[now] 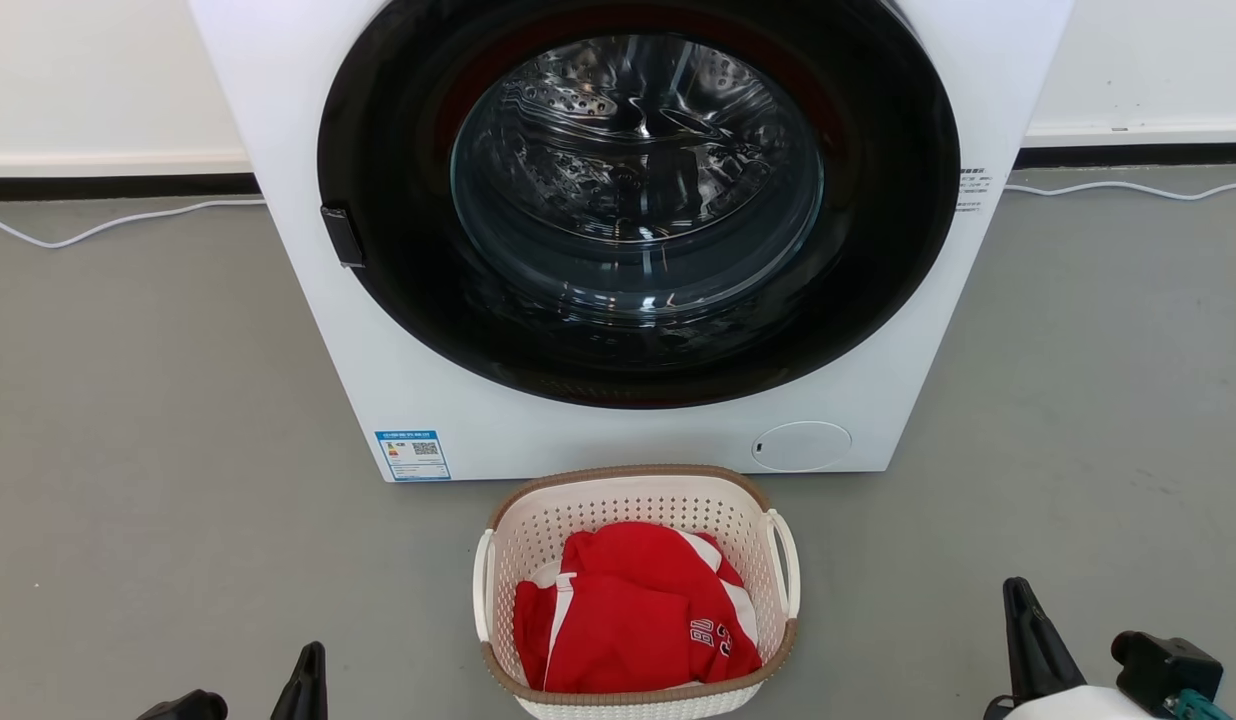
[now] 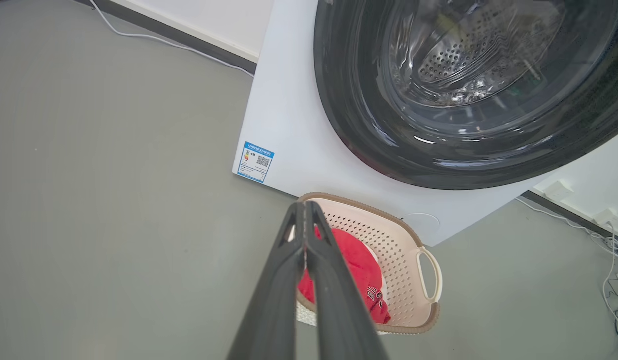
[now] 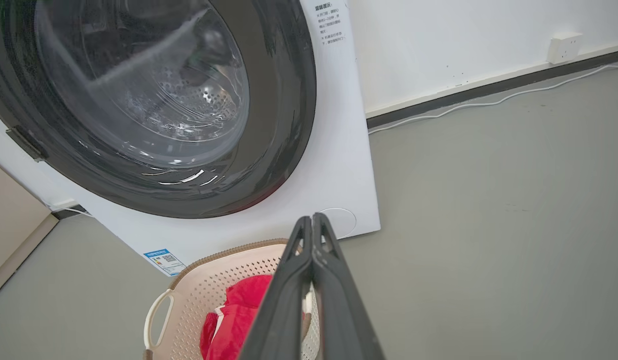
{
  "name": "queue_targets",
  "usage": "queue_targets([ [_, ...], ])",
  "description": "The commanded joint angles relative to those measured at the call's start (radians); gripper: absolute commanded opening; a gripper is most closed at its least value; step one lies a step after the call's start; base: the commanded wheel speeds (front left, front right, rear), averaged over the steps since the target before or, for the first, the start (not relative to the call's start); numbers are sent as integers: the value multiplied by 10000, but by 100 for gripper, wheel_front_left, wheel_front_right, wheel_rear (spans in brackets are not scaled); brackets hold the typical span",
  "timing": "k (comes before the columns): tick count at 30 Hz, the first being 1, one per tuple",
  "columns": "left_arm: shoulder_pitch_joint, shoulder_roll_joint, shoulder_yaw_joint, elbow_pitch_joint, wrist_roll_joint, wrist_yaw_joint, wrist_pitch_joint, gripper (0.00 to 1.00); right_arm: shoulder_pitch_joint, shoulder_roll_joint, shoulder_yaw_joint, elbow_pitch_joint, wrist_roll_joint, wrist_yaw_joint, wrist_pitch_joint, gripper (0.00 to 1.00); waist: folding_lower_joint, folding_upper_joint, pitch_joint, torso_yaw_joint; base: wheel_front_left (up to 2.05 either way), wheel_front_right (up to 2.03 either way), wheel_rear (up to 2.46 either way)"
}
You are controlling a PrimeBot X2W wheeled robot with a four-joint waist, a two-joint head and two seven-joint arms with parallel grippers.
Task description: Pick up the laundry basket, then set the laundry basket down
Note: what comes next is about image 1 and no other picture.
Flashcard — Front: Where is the cream perforated laundry basket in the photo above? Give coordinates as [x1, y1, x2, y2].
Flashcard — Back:
[472, 464, 802, 720]

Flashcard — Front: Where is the blue energy label sticker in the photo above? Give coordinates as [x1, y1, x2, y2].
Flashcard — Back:
[375, 430, 452, 483]

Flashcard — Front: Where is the round white filter cover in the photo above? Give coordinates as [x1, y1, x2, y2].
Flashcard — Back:
[751, 420, 854, 473]

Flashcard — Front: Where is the black round washer door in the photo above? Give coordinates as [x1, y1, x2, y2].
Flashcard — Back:
[316, 0, 962, 411]

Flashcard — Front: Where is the white front-load washing machine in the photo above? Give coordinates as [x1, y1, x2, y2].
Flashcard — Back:
[188, 0, 1076, 484]

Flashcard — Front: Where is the teal cable connector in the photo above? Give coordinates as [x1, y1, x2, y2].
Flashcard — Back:
[1176, 688, 1234, 720]

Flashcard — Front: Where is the grey washer door handle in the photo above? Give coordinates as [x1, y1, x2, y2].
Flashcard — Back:
[320, 205, 367, 269]

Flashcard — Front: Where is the white power cable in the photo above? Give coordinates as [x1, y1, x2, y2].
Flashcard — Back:
[1003, 180, 1236, 201]
[0, 198, 269, 249]

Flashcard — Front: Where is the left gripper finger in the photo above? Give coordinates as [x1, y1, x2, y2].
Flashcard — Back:
[270, 642, 329, 720]

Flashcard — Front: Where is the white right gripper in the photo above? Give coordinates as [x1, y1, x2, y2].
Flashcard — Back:
[988, 577, 1164, 720]

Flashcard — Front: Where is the red and white garment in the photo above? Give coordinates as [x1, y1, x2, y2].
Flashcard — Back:
[513, 521, 764, 695]

